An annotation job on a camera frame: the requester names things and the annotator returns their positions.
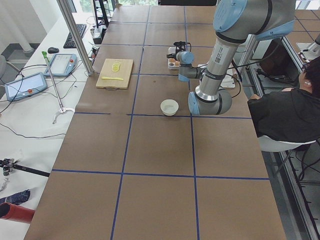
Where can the teach pendant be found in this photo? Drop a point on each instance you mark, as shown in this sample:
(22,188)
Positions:
(61,65)
(25,87)

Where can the white chair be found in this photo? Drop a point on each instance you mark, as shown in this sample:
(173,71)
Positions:
(268,144)

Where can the person in black shirt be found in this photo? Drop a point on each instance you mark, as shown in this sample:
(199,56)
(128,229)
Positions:
(293,114)

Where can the red cylinder bottle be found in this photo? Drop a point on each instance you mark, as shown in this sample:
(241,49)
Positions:
(16,213)

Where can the reacher grabber tool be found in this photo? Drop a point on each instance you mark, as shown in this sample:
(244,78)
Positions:
(62,108)

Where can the teach pendant far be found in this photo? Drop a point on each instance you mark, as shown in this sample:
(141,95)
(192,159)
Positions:
(61,65)

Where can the white round bowl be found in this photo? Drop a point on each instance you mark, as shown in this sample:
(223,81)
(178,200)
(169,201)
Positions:
(169,107)

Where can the yellow plastic knife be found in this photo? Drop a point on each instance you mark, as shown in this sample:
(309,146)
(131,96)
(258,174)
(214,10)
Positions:
(112,78)

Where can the clear plastic egg box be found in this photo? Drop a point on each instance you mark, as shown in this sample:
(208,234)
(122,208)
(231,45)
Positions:
(172,63)

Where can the teach pendant near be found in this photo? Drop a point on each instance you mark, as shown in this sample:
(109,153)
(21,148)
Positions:
(25,87)

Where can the black computer mouse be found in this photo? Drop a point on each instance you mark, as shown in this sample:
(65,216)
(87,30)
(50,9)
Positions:
(53,50)

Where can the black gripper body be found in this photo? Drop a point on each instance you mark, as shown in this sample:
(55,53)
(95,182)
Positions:
(175,55)

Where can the bamboo cutting board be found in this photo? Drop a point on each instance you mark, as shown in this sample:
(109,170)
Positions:
(126,66)

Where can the aluminium frame post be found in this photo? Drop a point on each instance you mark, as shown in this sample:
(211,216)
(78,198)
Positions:
(71,24)

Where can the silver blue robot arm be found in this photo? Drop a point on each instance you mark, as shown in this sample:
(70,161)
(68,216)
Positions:
(233,21)

